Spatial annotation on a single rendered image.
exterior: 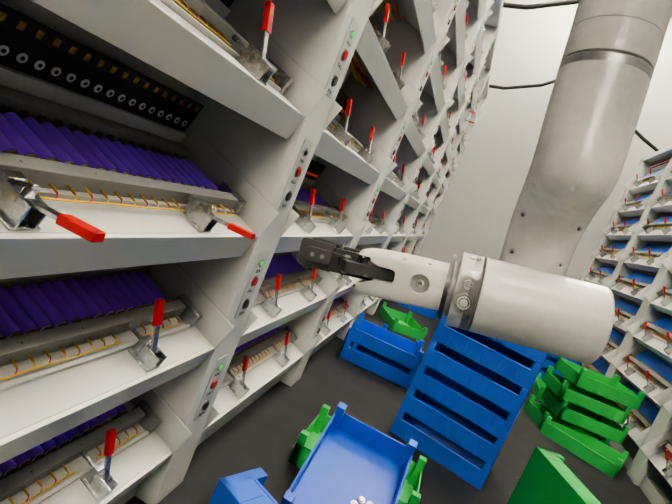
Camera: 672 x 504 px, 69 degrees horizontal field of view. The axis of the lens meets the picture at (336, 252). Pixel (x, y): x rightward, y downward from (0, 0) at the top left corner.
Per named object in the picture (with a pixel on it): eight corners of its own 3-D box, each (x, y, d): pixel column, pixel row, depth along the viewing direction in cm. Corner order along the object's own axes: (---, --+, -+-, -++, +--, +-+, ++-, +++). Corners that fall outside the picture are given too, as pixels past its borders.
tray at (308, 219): (344, 246, 147) (375, 213, 144) (264, 254, 88) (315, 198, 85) (297, 200, 150) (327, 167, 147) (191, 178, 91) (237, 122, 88)
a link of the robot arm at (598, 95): (542, 98, 64) (475, 318, 65) (570, 43, 49) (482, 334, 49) (615, 112, 62) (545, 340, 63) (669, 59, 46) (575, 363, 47)
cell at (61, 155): (29, 133, 49) (69, 176, 48) (13, 129, 47) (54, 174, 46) (39, 119, 49) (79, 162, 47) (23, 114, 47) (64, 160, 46)
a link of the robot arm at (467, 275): (467, 338, 50) (438, 330, 51) (466, 323, 59) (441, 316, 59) (487, 259, 49) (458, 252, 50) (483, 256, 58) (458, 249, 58)
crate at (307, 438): (414, 484, 126) (427, 457, 125) (405, 529, 107) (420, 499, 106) (313, 428, 133) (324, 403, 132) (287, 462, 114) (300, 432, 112)
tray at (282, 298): (318, 306, 149) (349, 274, 146) (225, 353, 91) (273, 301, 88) (273, 260, 152) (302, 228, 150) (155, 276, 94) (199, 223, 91)
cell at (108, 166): (76, 144, 55) (112, 183, 54) (63, 141, 53) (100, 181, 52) (85, 131, 54) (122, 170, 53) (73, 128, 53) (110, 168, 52)
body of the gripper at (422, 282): (447, 329, 50) (344, 300, 53) (449, 314, 60) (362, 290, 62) (465, 258, 49) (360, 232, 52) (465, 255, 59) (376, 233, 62)
